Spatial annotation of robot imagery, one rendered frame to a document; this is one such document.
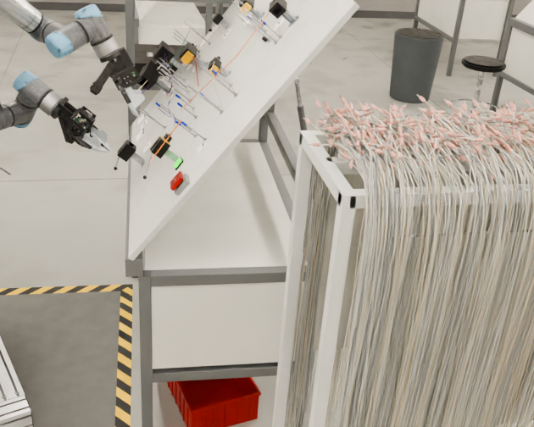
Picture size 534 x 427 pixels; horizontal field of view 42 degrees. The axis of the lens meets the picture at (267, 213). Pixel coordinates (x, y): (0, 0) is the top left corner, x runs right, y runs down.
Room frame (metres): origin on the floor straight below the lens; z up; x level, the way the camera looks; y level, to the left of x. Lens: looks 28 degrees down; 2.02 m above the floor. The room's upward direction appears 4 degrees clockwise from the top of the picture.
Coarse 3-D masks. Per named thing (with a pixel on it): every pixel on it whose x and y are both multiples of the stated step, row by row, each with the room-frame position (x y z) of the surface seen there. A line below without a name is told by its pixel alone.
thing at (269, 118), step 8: (272, 112) 2.93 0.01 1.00; (264, 120) 3.07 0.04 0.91; (272, 120) 2.82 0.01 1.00; (264, 128) 3.07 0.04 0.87; (272, 128) 2.77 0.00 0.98; (280, 128) 2.74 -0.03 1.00; (264, 136) 3.07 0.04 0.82; (280, 136) 2.64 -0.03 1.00; (280, 144) 2.59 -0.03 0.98; (288, 144) 2.56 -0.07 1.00; (288, 152) 2.48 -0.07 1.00; (288, 160) 2.41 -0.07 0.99; (296, 160) 2.41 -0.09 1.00; (288, 168) 2.40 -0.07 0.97; (296, 168) 2.34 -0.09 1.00; (312, 208) 2.02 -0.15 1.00; (320, 208) 2.02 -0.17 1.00; (312, 248) 1.95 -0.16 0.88
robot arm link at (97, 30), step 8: (88, 8) 2.11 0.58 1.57; (96, 8) 2.13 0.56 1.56; (80, 16) 2.10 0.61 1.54; (88, 16) 2.10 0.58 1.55; (96, 16) 2.11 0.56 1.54; (88, 24) 2.09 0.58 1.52; (96, 24) 2.10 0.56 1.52; (104, 24) 2.13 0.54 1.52; (88, 32) 2.08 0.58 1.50; (96, 32) 2.10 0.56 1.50; (104, 32) 2.11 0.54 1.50; (96, 40) 2.10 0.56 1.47; (104, 40) 2.11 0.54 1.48
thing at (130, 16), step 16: (128, 0) 3.03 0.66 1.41; (144, 0) 3.05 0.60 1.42; (160, 0) 3.06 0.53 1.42; (176, 0) 3.08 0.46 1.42; (192, 0) 3.09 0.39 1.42; (208, 0) 3.10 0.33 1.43; (224, 0) 3.12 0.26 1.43; (128, 16) 3.03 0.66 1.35; (128, 32) 3.03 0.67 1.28; (128, 48) 3.03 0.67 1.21; (128, 112) 3.03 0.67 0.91
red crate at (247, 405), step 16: (176, 384) 2.13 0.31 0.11; (192, 384) 2.25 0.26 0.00; (208, 384) 2.26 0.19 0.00; (224, 384) 2.26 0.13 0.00; (240, 384) 2.24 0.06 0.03; (176, 400) 2.12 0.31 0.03; (192, 400) 2.15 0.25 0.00; (208, 400) 2.16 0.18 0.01; (224, 400) 2.17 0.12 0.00; (240, 400) 2.04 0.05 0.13; (256, 400) 2.08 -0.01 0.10; (192, 416) 1.96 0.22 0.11; (208, 416) 1.99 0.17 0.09; (224, 416) 2.02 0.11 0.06; (240, 416) 2.05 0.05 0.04; (256, 416) 2.08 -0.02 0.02
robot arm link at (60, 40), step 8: (56, 24) 2.10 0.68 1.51; (72, 24) 2.08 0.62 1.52; (80, 24) 2.08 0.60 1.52; (48, 32) 2.08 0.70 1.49; (56, 32) 2.04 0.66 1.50; (64, 32) 2.04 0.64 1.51; (72, 32) 2.05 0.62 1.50; (80, 32) 2.06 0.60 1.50; (48, 40) 2.02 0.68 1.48; (56, 40) 2.02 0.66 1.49; (64, 40) 2.03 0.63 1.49; (72, 40) 2.04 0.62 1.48; (80, 40) 2.06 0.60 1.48; (88, 40) 2.09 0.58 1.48; (48, 48) 2.05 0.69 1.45; (56, 48) 2.01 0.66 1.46; (64, 48) 2.02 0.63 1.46; (72, 48) 2.04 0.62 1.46; (56, 56) 2.03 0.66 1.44
